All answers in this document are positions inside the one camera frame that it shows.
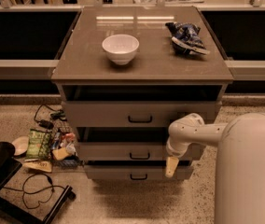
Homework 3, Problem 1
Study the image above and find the grey bottom drawer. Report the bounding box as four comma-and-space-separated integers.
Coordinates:
83, 165, 194, 182

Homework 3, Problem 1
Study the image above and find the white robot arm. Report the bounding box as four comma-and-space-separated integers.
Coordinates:
165, 113, 265, 224

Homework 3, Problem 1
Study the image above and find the black power adapter cable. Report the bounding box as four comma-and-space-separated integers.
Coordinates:
33, 104, 67, 131

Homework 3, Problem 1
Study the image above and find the yellow sponge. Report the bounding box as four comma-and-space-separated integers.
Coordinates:
52, 147, 71, 161

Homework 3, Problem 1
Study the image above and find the green chip bag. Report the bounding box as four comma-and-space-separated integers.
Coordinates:
25, 129, 51, 161

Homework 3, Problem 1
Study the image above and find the white plate on floor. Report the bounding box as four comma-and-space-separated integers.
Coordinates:
12, 136, 29, 156

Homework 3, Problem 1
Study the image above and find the grey drawer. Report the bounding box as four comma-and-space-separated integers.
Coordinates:
83, 165, 194, 182
76, 141, 206, 161
62, 101, 221, 128

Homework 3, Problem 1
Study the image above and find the blue can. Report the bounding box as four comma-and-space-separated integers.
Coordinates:
50, 132, 61, 150

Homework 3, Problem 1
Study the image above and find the blue chip bag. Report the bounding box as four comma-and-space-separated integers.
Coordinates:
165, 22, 210, 55

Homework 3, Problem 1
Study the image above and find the white bowl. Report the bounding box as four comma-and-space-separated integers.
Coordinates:
102, 35, 139, 65

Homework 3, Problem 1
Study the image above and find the grey top drawer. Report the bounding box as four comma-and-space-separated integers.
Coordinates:
62, 101, 221, 128

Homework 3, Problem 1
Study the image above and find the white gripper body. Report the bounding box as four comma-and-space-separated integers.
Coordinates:
166, 139, 188, 158

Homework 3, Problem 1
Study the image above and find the yellow snack bag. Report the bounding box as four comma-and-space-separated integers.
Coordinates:
23, 161, 52, 173

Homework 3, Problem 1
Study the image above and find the black chair base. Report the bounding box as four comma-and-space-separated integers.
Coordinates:
0, 142, 76, 224

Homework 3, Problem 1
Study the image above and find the black cable on floor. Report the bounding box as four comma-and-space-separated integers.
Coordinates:
2, 172, 66, 210

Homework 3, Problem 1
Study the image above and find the grey drawer cabinet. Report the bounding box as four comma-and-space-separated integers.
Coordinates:
50, 6, 235, 182

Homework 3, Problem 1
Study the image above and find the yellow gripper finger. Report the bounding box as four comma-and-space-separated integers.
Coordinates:
165, 157, 179, 178

